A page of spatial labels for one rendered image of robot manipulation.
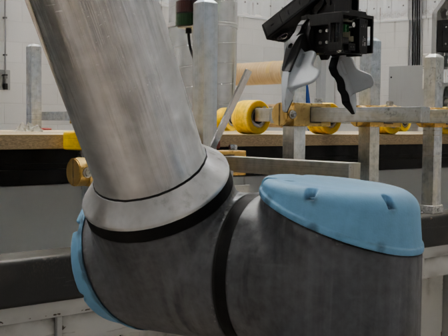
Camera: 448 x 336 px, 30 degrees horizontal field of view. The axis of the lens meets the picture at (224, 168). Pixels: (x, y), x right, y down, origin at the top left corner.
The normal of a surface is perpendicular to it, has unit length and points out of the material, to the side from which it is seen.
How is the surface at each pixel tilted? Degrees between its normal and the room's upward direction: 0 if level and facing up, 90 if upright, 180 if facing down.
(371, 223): 85
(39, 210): 90
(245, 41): 90
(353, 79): 122
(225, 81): 90
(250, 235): 55
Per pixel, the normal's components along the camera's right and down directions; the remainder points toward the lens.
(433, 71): -0.76, 0.03
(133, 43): 0.54, 0.29
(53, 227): 0.65, 0.04
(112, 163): -0.30, 0.54
